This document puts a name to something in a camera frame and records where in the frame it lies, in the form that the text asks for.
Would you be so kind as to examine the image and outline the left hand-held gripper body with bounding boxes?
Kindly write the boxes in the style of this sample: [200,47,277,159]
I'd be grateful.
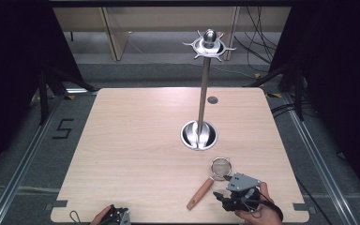
[103,203,131,225]

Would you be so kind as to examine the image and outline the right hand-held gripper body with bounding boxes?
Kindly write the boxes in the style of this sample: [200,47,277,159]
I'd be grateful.
[220,172,263,214]

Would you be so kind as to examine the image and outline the mesh strainer with wooden handle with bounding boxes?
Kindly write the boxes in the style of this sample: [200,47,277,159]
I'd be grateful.
[186,157,233,211]

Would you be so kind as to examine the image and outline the person's left hand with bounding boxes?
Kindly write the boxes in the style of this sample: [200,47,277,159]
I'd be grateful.
[89,204,113,225]

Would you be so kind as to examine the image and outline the person's right hand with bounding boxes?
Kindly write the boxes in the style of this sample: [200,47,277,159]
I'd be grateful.
[234,181,284,225]

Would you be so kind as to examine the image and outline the black tape strip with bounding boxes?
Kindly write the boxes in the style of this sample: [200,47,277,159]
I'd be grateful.
[44,200,68,212]
[292,202,317,215]

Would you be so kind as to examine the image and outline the metal utensil rack stand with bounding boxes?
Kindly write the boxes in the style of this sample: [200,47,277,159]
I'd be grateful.
[182,28,237,152]

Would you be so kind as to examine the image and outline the black tripod stand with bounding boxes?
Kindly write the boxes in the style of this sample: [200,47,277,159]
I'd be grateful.
[37,64,98,127]
[246,58,306,122]

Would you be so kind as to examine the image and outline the black curtain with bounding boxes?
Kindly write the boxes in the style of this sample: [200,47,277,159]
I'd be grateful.
[267,0,360,205]
[0,0,86,184]

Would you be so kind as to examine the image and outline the beige wooden furniture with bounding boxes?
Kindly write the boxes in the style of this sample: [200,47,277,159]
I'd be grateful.
[52,7,293,63]

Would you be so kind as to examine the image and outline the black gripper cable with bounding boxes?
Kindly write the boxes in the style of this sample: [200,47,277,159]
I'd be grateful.
[242,188,285,221]

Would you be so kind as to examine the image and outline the thin black cable loop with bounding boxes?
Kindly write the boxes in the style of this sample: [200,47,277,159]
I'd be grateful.
[68,210,83,225]

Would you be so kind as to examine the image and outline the long black floor cable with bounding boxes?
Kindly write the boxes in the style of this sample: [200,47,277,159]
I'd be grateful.
[294,176,326,225]

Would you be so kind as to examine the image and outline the metal floor rail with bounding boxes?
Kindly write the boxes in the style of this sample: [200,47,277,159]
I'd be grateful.
[0,96,64,225]
[281,93,360,225]

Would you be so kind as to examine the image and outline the black floor cables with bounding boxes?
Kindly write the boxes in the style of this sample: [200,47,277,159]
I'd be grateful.
[269,102,296,119]

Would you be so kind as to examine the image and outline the bundle of black cables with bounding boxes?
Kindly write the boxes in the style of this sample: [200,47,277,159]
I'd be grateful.
[233,7,279,66]

